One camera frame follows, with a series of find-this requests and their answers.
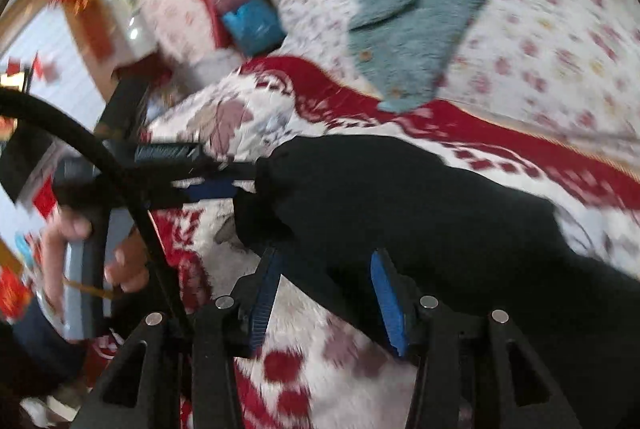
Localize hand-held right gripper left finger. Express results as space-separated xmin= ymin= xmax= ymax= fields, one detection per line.
xmin=75 ymin=248 xmax=287 ymax=429

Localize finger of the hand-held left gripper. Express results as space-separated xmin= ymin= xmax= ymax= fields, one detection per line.
xmin=120 ymin=176 xmax=243 ymax=210
xmin=132 ymin=141 xmax=258 ymax=180

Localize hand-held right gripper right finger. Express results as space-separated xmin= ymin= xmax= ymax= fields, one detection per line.
xmin=370 ymin=249 xmax=583 ymax=429

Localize black pants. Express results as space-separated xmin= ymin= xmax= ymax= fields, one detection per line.
xmin=232 ymin=134 xmax=640 ymax=429

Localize person's left hand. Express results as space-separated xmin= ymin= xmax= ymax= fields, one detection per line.
xmin=39 ymin=208 xmax=151 ymax=310

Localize red white leaf blanket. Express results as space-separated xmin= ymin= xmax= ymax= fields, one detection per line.
xmin=90 ymin=55 xmax=640 ymax=429

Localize blue gift bag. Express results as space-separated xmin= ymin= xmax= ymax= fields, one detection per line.
xmin=220 ymin=0 xmax=286 ymax=57

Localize teal fleece jacket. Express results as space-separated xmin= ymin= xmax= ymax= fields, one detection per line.
xmin=347 ymin=0 xmax=523 ymax=112

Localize floral quilt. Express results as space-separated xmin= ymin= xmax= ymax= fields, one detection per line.
xmin=277 ymin=0 xmax=640 ymax=160

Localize black cable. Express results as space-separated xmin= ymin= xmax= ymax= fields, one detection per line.
xmin=0 ymin=86 xmax=193 ymax=340

